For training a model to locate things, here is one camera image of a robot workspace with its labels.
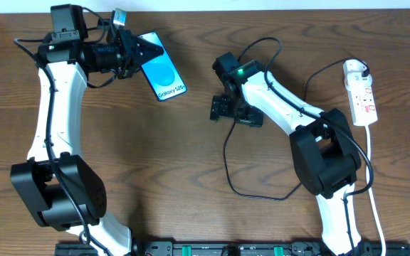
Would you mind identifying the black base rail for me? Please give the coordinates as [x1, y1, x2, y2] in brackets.
[53, 241, 410, 256]

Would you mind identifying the blue Galaxy smartphone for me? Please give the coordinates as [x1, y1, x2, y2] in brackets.
[140, 32, 187, 102]

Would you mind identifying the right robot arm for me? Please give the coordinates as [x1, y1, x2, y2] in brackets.
[210, 52, 366, 255]

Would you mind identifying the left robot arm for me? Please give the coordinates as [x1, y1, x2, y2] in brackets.
[10, 4, 164, 255]

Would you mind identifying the white power strip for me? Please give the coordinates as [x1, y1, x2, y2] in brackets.
[343, 59, 378, 127]

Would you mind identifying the black charger cable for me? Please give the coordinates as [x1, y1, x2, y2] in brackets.
[222, 56, 371, 201]

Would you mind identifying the white charger adapter plug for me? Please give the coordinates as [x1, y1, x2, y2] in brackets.
[345, 72, 372, 91]

